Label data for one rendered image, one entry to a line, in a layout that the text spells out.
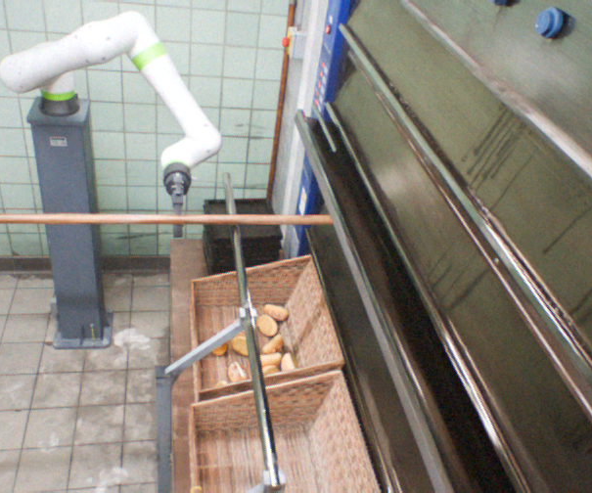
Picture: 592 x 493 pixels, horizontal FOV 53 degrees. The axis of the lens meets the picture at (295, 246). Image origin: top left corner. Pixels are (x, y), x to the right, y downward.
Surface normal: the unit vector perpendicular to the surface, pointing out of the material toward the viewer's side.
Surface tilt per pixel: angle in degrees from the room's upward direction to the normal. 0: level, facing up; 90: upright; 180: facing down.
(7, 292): 0
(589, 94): 90
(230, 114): 90
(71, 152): 90
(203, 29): 90
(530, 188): 70
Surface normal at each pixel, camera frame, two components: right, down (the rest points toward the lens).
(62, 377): 0.13, -0.80
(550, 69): -0.98, 0.00
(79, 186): 0.15, 0.61
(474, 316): -0.87, -0.27
